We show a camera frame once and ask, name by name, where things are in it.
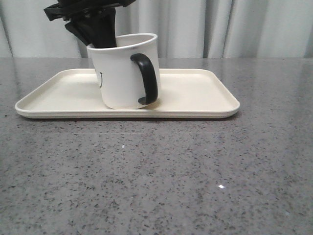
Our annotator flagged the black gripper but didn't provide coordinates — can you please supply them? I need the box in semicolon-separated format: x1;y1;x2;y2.
44;0;134;48

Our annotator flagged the white smiley mug black handle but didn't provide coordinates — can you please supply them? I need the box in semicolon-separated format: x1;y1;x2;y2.
87;33;161;109

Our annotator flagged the cream rectangular plastic tray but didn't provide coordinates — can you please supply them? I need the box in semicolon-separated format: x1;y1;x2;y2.
15;69;240;119

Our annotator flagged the grey pleated curtain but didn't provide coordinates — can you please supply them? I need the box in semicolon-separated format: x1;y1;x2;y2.
0;0;313;58

